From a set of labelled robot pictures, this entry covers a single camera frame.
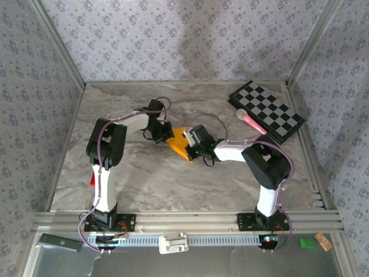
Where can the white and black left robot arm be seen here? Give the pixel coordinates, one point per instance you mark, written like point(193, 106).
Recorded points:
point(108, 190)

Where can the black grey chessboard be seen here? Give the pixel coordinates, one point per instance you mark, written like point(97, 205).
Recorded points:
point(268, 101)

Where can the red plastic block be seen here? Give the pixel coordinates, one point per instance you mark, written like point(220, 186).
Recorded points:
point(92, 181)

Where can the small electronics board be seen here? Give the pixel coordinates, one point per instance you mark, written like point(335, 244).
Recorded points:
point(269, 239)
point(111, 239)

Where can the grey metal shelf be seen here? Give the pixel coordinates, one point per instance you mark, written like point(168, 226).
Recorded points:
point(201, 265)

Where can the green paper tag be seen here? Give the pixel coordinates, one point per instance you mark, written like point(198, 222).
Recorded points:
point(306, 243)

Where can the flat black device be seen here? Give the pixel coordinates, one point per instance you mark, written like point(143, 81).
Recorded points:
point(59, 242)

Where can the brown cardboard piece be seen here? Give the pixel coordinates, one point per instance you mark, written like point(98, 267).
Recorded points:
point(323, 241)

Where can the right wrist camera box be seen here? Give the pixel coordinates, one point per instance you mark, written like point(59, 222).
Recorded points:
point(200, 134)

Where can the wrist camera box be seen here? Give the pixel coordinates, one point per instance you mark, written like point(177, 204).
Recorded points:
point(154, 106)
point(200, 134)

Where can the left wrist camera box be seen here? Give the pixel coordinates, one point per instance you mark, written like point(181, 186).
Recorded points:
point(154, 106)

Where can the long aluminium base rail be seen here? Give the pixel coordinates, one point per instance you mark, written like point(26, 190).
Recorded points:
point(187, 222)

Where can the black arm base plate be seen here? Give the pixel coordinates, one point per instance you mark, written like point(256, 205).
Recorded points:
point(130, 222)
point(244, 222)

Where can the aluminium table side rail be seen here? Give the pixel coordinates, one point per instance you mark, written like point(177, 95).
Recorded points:
point(291, 101)
point(69, 138)

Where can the white plastic bracket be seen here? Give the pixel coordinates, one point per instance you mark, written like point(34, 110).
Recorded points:
point(173, 243)

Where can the aluminium corner post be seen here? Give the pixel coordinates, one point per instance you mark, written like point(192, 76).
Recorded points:
point(60, 43)
point(312, 43)

